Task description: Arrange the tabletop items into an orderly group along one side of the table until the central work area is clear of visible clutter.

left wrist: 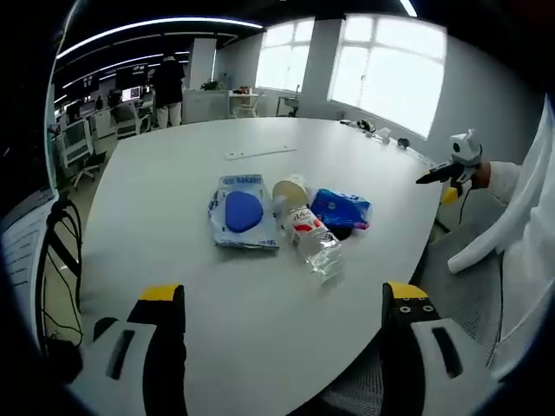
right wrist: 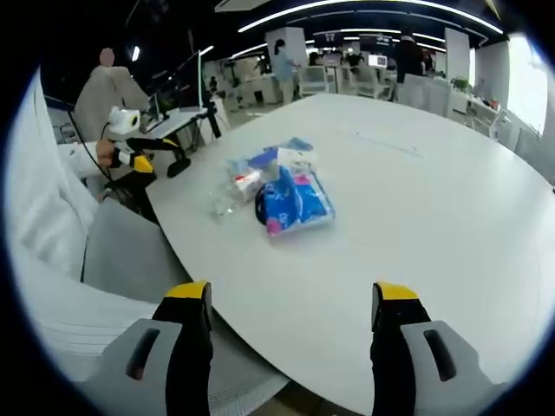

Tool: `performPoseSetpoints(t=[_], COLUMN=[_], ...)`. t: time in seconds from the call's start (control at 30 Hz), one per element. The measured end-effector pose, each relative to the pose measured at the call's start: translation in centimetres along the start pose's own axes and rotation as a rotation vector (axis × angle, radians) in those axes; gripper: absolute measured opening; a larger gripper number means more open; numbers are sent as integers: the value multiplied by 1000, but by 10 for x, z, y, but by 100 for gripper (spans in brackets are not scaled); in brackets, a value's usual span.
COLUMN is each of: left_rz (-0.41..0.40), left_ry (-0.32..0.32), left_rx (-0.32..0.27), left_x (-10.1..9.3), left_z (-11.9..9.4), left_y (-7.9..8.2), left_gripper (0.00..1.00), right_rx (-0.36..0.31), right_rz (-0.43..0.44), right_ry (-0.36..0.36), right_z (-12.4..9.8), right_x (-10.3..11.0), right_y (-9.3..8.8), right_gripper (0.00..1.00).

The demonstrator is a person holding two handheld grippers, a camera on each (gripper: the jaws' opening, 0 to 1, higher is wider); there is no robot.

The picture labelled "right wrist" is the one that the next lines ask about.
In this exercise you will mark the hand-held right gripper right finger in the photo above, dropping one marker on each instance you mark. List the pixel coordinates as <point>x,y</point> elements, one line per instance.
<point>396,346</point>

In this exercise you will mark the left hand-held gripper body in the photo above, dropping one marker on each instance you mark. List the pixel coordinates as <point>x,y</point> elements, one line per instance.
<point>123,125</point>

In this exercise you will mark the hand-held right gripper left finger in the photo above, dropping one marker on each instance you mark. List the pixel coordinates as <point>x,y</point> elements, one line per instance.
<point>186,346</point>

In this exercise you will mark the clear plastic bag item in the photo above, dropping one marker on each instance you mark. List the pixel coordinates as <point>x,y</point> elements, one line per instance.
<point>223,203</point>

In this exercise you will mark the white tissue pack item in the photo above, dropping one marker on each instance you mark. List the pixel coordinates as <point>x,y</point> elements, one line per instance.
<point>247,186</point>

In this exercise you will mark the blue and white packet item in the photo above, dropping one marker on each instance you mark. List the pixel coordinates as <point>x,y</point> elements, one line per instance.
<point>260,157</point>

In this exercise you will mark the white printed box item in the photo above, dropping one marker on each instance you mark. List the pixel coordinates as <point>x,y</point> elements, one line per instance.
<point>297,159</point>

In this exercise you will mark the blue tissue packet item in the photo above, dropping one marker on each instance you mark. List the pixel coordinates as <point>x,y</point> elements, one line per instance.
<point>299,203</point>

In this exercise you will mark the person's left hand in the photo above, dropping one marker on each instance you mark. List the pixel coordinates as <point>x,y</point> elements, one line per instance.
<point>104,152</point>

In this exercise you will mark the white background desk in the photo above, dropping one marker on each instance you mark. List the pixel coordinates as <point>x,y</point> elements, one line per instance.
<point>178,121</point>

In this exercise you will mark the black stand base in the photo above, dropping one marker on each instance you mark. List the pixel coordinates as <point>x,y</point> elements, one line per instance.
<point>178,167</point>

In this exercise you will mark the black tripod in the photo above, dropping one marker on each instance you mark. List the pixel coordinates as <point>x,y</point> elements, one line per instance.
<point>213,117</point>

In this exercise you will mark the grey office chair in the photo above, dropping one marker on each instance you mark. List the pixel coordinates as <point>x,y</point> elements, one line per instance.
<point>130,251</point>

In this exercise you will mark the person's white clothed torso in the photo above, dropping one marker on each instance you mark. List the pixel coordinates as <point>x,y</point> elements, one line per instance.
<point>47,182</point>

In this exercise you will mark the person's white clothed lap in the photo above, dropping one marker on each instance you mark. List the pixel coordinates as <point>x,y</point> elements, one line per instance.
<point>86,320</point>

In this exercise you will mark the white round table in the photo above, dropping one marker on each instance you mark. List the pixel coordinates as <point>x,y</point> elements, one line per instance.
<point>412,216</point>

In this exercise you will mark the green potted plant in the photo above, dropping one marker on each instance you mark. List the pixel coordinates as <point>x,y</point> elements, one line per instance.
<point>460,83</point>

